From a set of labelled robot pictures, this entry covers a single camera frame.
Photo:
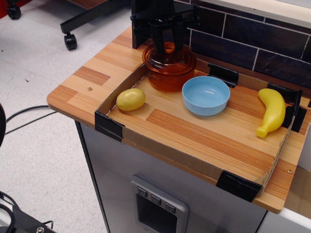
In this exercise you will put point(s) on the orange transparent pot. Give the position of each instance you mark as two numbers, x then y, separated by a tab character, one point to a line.
169	78

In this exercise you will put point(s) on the black vertical panel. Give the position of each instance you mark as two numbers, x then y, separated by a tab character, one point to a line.
142	12

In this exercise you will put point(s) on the black chair base with caster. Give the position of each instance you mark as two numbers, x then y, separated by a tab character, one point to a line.
94	9

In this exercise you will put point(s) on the orange transparent pot lid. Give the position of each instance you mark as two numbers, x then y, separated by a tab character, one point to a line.
171	62

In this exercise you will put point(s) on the black metal bracket with screw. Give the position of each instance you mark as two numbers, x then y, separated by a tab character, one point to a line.
24	223

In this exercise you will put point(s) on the grey cabinet control panel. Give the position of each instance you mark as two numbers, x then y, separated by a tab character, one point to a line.
157	211

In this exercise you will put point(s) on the black caster wheel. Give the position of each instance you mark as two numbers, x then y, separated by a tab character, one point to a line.
14	12

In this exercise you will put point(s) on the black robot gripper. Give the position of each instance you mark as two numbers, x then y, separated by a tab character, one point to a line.
175	16

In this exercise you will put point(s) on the light blue bowl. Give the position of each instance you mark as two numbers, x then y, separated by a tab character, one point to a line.
205	95

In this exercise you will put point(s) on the cardboard fence with black tape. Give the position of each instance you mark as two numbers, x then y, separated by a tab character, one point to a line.
222	149

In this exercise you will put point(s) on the yellow toy banana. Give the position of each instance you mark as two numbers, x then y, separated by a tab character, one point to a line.
274	113

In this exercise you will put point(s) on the yellow toy potato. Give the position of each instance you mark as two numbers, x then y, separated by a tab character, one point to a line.
131	99

